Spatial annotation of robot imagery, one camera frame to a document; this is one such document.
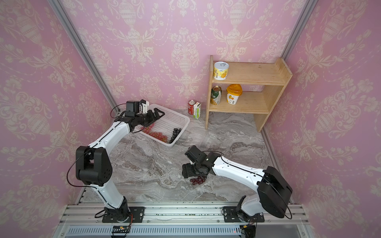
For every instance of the dark red grape bunch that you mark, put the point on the dark red grape bunch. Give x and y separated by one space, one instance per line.
198 180

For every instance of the green drink can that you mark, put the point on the green drink can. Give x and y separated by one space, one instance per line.
216 93

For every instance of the green white carton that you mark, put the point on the green white carton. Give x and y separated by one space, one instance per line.
196 110

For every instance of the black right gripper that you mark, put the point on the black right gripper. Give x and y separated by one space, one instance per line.
187 170

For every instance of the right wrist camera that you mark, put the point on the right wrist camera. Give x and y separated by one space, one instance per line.
195 155

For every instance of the red soda can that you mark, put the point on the red soda can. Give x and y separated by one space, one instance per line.
191 107

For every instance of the wooden shelf unit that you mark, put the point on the wooden shelf unit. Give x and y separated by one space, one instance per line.
266 83

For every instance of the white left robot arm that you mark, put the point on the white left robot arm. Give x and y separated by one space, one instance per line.
93 166

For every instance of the aluminium rail frame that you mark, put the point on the aluminium rail frame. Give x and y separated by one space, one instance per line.
179 220

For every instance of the yellow can white lid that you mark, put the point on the yellow can white lid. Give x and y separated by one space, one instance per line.
220 70

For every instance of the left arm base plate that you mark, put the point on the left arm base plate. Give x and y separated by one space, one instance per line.
135 214

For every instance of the yellow lidded cup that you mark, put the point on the yellow lidded cup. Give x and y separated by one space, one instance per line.
234 91

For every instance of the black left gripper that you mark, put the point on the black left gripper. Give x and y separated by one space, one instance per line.
151 119

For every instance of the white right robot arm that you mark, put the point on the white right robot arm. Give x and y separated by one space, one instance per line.
272 191

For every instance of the light red grape bunch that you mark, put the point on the light red grape bunch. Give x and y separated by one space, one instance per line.
151 131

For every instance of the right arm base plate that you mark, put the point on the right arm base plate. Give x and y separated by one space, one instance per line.
234 215

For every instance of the black grape bunch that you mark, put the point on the black grape bunch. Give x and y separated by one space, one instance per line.
175 134

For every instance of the white perforated plastic basket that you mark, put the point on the white perforated plastic basket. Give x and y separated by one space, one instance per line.
167 123

